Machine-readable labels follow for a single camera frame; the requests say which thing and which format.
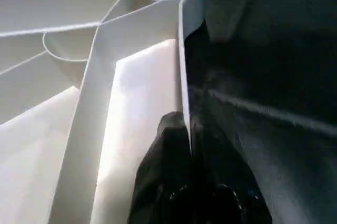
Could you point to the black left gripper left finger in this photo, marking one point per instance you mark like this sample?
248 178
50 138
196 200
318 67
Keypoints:
163 182

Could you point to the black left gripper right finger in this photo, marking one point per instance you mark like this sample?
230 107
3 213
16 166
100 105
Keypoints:
226 187

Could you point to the white plastic table top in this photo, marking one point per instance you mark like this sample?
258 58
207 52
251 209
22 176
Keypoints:
63 103

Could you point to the black work mat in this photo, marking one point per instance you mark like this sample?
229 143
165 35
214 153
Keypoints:
274 103

